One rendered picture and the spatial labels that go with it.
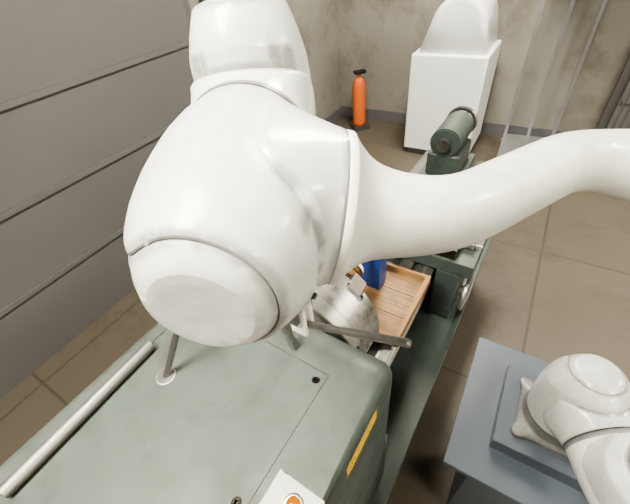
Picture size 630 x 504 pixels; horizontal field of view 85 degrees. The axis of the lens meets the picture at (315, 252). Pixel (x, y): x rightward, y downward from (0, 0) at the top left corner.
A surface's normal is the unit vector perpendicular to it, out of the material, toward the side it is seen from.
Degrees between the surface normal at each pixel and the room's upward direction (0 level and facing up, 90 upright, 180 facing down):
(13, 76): 90
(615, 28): 90
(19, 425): 0
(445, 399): 0
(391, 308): 0
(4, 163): 90
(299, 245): 67
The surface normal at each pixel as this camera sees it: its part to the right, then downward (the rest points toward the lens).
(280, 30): 0.72, 0.02
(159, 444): -0.10, -0.73
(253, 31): 0.31, 0.20
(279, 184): 0.60, -0.50
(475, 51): -0.51, 0.61
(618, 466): -0.85, -0.48
